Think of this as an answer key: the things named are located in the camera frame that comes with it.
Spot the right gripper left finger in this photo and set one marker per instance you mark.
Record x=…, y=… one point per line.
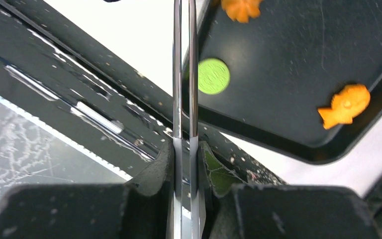
x=138, y=209

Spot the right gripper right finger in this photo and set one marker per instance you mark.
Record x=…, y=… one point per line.
x=237, y=210

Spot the green round cookie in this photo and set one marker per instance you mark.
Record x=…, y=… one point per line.
x=213, y=76

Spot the black serving tray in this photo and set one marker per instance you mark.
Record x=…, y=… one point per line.
x=287, y=63

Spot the orange fish cookie right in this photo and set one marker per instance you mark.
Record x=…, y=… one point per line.
x=345, y=106

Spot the orange flower cookie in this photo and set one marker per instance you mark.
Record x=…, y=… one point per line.
x=241, y=10

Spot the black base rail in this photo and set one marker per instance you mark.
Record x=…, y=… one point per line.
x=57, y=75

